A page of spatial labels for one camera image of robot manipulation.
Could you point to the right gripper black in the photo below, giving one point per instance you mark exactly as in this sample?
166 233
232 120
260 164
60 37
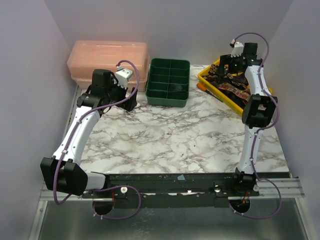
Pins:
225 62

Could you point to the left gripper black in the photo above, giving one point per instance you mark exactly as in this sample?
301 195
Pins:
129 104

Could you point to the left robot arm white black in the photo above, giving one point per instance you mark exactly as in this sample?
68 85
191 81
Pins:
62 171

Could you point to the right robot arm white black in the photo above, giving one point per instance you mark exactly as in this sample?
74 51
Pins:
256 116

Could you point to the dark paisley tie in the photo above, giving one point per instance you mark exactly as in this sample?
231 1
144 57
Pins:
239 81

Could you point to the colourful patterned tie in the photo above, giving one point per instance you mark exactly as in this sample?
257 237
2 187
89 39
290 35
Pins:
237 92

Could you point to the yellow plastic tray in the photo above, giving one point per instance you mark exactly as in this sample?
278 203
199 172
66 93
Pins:
251 61

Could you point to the pink translucent storage box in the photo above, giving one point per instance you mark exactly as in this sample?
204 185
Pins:
88 55

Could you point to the green divided organizer tray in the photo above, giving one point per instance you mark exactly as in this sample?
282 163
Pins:
168 82

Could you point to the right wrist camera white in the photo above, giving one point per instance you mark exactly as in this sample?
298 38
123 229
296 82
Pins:
237 48

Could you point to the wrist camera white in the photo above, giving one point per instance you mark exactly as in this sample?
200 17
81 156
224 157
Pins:
237 48
123 76

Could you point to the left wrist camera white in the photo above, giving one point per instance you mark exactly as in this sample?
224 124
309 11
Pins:
123 76

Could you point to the orange handled tool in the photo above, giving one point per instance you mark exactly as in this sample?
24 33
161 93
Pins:
201 87

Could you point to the black mounting base plate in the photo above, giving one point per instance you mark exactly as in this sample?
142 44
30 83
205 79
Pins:
177 190

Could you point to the aluminium rail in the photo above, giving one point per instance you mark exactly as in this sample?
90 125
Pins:
288 188

